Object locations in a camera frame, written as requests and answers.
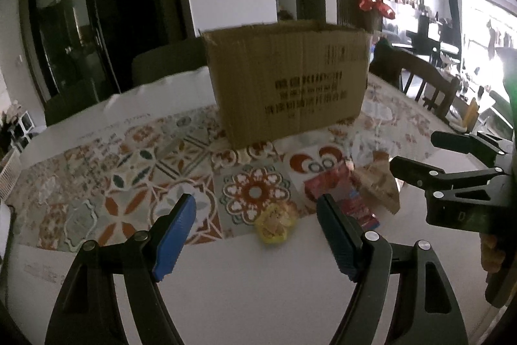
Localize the yellow snack packet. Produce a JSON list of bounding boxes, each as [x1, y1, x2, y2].
[[254, 202, 298, 244]]

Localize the patterned floral table mat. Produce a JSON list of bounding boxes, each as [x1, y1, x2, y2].
[[7, 69, 444, 252]]

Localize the red snack packet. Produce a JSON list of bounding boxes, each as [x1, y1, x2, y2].
[[304, 161, 379, 231]]

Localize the dark wooden chair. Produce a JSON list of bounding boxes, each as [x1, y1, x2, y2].
[[369, 39, 463, 124]]

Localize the rose gold foil snack bag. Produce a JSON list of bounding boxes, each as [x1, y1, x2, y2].
[[352, 151, 400, 214]]

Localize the brown cardboard box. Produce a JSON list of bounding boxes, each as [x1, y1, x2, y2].
[[202, 20, 372, 149]]

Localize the dark upholstered chair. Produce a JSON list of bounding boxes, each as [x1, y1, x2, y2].
[[132, 38, 207, 86], [45, 79, 99, 126]]

